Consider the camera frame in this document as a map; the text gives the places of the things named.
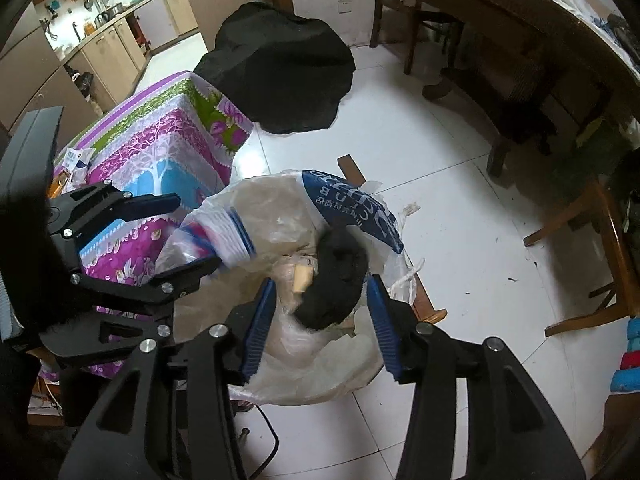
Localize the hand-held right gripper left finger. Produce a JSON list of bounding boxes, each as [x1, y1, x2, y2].
[[60, 277, 279, 480]]

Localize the blue white striped wrapper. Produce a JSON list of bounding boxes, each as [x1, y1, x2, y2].
[[170, 207, 257, 281]]

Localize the light brown wooden chair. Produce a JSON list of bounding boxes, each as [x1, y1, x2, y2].
[[522, 177, 640, 338]]

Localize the purple floral tablecloth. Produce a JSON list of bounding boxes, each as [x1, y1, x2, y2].
[[40, 71, 256, 381]]

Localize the black cloth cover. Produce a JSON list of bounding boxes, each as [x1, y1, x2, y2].
[[192, 2, 357, 135]]

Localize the dark wooden chair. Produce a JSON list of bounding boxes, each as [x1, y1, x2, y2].
[[371, 0, 463, 75]]

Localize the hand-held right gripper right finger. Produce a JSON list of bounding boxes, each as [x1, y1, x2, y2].
[[366, 274, 586, 480]]

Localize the person's left forearm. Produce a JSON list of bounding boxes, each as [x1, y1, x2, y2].
[[0, 195, 71, 356]]

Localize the translucent plastic bag blue print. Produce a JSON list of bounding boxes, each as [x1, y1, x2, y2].
[[155, 169, 418, 393]]

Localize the white paper packet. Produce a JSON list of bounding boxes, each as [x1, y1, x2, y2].
[[62, 147, 96, 173]]

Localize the tan cardboard piece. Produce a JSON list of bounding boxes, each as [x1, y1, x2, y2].
[[291, 265, 315, 295]]

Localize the black bag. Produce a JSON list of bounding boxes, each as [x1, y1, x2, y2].
[[292, 225, 370, 331]]

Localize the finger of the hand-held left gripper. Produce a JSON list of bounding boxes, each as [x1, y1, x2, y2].
[[42, 254, 223, 368], [47, 180, 182, 248]]

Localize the metal cooking pot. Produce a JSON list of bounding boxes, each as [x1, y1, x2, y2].
[[94, 2, 124, 26]]

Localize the blue pink plush toy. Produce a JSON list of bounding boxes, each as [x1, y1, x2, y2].
[[607, 317, 640, 393]]

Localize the dark wooden dining table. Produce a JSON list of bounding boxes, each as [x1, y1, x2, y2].
[[387, 0, 640, 181]]

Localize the black cable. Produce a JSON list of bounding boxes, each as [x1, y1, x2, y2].
[[240, 400, 281, 480]]

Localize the beige kitchen base cabinets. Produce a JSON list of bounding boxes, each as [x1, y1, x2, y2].
[[0, 0, 281, 133]]

